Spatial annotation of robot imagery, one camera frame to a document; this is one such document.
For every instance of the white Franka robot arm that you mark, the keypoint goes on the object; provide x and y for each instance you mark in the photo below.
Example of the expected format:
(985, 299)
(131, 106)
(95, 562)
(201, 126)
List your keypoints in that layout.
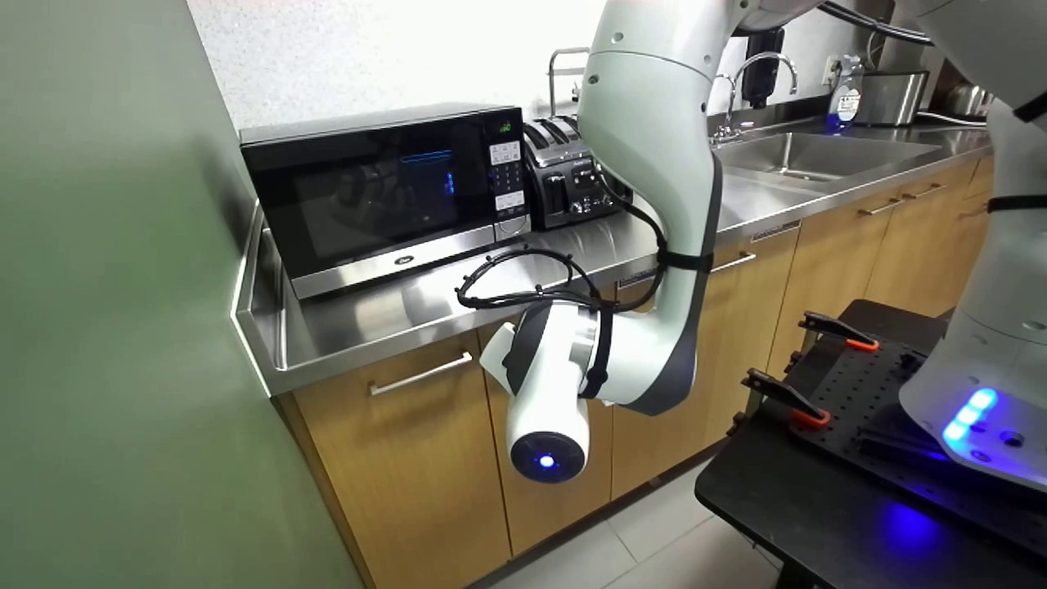
(642, 131)

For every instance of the chrome black toaster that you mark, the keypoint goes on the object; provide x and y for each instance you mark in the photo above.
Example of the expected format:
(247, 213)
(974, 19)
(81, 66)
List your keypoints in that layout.
(560, 180)

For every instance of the black microwave oven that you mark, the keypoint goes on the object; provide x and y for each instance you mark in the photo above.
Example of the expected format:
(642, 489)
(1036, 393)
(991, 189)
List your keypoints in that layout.
(372, 196)

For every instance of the chrome faucet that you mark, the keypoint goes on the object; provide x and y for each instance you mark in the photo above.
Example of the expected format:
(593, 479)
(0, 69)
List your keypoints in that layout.
(734, 108)

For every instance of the black orange-tipped clamp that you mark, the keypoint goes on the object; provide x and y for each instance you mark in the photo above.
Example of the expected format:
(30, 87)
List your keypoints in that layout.
(791, 397)
(839, 330)

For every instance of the black upright device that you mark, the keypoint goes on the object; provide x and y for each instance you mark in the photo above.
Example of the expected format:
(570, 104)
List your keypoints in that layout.
(763, 66)

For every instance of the stainless steel sink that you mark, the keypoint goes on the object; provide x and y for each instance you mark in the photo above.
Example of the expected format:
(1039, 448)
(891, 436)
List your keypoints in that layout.
(829, 153)

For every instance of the black robot table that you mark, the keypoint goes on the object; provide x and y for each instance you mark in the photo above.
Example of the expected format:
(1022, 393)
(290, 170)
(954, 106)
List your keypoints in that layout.
(787, 510)

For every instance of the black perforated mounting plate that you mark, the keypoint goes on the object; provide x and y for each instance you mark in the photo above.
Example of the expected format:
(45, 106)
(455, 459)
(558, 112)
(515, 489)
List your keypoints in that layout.
(871, 387)

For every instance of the clear soap bottle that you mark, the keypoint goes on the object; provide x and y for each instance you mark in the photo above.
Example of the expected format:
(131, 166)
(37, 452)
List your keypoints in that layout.
(841, 104)

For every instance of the stainless steel pot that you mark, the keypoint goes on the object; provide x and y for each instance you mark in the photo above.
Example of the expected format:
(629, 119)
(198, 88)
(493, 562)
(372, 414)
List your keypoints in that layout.
(895, 98)

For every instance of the metal cookware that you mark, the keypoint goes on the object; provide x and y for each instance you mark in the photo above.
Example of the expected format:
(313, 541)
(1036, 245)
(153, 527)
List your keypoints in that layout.
(968, 98)

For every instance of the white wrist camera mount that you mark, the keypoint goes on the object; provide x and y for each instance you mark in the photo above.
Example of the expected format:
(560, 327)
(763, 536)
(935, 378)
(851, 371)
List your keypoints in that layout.
(495, 360)

